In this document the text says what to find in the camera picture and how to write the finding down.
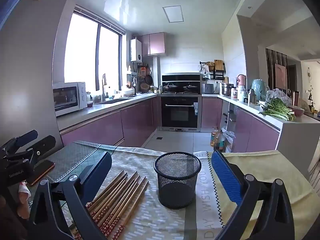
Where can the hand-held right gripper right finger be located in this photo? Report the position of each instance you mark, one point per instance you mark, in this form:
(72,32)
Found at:
(225,175)

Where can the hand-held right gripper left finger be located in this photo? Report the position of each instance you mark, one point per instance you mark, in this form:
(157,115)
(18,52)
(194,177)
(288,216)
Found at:
(100,165)

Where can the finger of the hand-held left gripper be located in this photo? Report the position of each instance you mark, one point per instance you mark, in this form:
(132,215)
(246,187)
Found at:
(43,143)
(25,137)

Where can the bundle of wooden chopsticks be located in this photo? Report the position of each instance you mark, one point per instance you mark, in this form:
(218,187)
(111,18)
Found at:
(117,195)

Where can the black mesh holder cup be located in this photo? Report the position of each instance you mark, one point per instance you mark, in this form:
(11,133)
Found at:
(175,192)

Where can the person's left forearm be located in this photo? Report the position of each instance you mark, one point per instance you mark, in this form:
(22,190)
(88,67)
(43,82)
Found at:
(8,217)

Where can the person's left hand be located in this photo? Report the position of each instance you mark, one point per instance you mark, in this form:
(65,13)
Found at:
(23,196)

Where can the smartphone with orange case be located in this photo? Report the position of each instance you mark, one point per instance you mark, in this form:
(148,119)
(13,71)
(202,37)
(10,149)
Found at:
(42,171)

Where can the crumpled plastic bag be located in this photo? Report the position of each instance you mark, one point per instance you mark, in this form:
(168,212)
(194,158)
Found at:
(228,137)

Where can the yellow cooking oil bottle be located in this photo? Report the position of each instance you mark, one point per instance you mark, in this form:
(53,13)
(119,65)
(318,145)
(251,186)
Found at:
(214,137)

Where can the pink base cabinet run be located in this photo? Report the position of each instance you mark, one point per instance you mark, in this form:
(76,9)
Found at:
(257,132)
(135,122)

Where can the white toaster oven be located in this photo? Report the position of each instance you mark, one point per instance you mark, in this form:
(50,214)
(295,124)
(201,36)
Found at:
(81,95)

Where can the grey refrigerator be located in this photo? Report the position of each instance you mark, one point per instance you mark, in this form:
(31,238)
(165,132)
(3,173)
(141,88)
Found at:
(30,67)

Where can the printed patchwork tablecloth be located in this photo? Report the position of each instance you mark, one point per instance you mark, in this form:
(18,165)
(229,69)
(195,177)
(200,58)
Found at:
(150,220)

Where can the black integrated stove with oven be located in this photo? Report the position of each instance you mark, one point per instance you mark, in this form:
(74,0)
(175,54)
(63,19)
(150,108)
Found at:
(180,115)

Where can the steel sink faucet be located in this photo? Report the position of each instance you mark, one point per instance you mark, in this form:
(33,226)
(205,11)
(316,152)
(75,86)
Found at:
(104,85)

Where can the steel thermos flask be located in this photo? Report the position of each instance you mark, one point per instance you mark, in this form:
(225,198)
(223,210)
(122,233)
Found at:
(251,97)

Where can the white lidded canister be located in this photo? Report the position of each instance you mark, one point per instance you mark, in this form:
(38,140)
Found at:
(241,93)

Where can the bunch of green vegetables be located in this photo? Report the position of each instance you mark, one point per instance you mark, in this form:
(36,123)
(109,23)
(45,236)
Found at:
(276,108)

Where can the stainless steel pot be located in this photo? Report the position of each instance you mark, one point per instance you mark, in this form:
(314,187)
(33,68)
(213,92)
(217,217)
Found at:
(226,90)

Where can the silver toaster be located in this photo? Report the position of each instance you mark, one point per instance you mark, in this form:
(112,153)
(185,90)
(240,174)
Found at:
(207,88)

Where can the pale green kitchen appliance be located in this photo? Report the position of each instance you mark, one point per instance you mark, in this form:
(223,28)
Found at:
(260,88)

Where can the dark pot with lid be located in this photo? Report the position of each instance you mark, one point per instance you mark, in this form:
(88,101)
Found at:
(170,86)
(190,87)

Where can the clear plastic bag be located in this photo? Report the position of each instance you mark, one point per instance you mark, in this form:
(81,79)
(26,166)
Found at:
(278,96)

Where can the reddish bowl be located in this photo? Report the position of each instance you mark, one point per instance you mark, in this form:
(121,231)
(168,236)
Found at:
(296,111)

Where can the pink kettle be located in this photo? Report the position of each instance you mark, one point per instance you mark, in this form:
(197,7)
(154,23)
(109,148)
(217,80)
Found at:
(241,80)

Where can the hanging black pan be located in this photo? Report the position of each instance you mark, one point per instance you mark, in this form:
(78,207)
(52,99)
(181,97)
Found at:
(148,79)

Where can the kitchen window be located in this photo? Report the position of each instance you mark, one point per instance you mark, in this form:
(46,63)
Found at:
(82,50)

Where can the brown tumbler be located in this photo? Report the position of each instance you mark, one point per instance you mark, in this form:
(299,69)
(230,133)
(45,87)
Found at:
(295,98)

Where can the white vertical pipe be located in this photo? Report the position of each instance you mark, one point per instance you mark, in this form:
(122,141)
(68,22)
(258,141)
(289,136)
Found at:
(155,72)

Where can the wooden cutting board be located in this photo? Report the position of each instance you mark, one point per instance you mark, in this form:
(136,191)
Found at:
(218,65)

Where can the striped curtain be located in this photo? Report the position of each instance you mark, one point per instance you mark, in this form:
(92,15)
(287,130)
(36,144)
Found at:
(271,67)

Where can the ceiling light panel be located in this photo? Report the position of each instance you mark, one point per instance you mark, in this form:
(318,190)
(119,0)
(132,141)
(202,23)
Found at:
(173,14)

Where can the black wall rack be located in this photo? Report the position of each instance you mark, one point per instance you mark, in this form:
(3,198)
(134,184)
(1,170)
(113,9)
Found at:
(217,76)

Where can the pink wall picture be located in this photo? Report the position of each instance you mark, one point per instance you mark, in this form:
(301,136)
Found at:
(281,76)

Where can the white wall water heater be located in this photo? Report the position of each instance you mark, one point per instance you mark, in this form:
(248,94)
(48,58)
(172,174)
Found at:
(136,51)

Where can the pink wall cabinet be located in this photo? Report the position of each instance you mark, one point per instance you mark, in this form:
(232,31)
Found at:
(157,43)

